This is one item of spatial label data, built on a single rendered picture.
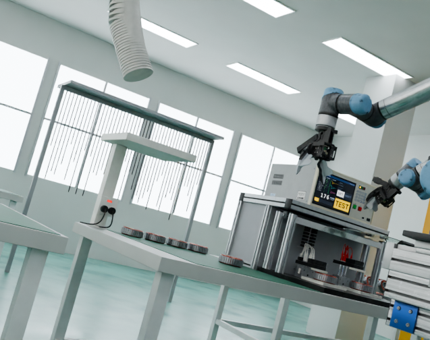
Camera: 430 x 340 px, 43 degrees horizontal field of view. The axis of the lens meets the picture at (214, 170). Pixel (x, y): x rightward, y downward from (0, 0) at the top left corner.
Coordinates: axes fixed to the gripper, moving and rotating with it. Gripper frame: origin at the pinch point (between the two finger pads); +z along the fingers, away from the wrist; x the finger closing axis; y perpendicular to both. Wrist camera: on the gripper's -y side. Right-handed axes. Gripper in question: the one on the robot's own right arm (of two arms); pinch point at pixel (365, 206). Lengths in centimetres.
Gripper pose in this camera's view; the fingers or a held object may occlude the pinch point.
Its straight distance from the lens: 285.4
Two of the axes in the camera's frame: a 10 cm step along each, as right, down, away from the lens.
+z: -5.4, 6.5, 5.3
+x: 8.2, 2.8, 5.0
